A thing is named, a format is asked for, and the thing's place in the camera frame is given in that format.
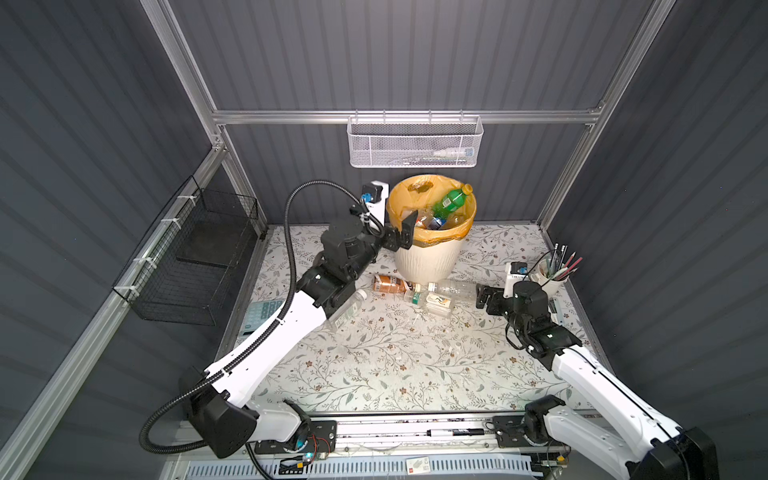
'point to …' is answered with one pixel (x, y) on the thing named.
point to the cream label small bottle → (438, 305)
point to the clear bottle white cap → (348, 310)
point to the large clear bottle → (457, 289)
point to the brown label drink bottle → (390, 284)
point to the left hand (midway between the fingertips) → (396, 205)
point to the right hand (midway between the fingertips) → (497, 288)
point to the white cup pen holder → (551, 277)
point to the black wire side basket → (182, 270)
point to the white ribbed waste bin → (432, 253)
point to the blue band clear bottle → (436, 223)
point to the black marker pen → (454, 432)
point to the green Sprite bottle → (452, 202)
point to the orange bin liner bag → (422, 192)
